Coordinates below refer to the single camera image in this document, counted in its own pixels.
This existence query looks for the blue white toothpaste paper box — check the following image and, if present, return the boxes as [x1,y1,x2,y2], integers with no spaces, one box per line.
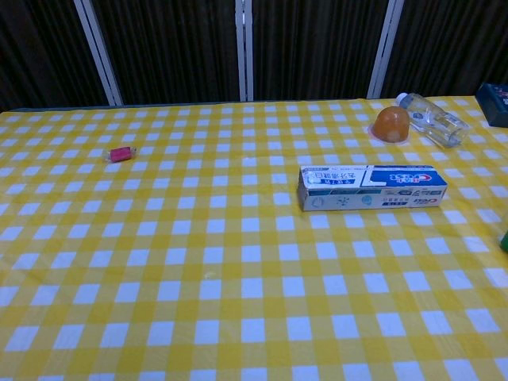
[298,164,446,213]

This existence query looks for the dark blue box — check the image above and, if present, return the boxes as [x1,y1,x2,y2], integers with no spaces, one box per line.
[475,83,508,129]

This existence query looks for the yellow white checkered tablecloth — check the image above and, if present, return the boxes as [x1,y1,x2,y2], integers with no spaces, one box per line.
[0,94,508,381]

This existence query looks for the pink wrapped candy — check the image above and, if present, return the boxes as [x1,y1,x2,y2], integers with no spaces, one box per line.
[103,146,138,164]

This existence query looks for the orange jelly cup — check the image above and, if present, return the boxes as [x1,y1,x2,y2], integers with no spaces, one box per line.
[369,106,410,144]

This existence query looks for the dark pleated curtain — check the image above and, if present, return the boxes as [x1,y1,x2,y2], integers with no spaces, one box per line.
[0,0,508,113]

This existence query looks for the clear plastic water bottle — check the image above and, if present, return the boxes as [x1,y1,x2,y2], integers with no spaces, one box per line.
[395,92,471,149]

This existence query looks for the white screen frame post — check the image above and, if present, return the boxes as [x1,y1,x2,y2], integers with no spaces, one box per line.
[366,0,404,100]
[73,0,123,107]
[235,0,255,102]

